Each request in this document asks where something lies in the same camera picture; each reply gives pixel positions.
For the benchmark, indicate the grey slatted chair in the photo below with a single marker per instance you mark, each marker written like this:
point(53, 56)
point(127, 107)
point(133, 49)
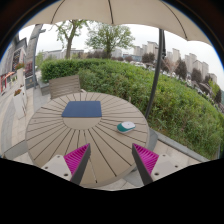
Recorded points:
point(64, 86)

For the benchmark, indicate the beige parasol canopy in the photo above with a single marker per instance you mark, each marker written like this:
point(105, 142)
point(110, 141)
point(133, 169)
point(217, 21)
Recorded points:
point(116, 11)

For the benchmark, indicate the group of apartment buildings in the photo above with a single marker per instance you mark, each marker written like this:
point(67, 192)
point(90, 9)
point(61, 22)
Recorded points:
point(193, 63)

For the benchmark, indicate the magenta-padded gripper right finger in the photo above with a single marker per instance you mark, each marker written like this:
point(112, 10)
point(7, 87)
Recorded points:
point(160, 166)

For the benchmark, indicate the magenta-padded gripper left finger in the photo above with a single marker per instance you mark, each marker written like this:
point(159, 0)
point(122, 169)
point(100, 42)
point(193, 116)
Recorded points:
point(61, 166)

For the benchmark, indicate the dark curved parasol pole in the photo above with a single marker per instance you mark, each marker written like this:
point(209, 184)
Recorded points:
point(156, 73)

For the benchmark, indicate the sparse tree with bare trunk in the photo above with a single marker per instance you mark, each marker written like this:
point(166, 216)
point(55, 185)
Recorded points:
point(69, 40)

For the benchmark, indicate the grey signboard pillar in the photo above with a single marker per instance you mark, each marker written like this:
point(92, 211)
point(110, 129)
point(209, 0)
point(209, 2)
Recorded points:
point(32, 50)

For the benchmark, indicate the dark blue mouse pad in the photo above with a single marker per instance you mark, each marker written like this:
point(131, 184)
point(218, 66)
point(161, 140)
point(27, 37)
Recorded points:
point(82, 109)

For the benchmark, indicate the leafy round tree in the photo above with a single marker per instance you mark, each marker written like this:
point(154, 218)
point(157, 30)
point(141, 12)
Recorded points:
point(108, 38)

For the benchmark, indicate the white planter box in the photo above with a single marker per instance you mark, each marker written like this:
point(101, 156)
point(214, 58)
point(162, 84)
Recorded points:
point(20, 75)
point(19, 101)

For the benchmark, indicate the green hedge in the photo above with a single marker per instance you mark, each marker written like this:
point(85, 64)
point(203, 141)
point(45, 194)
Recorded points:
point(173, 103)

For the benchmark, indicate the white and teal computer mouse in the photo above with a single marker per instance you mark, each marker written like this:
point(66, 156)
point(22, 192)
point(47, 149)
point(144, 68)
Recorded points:
point(126, 127)

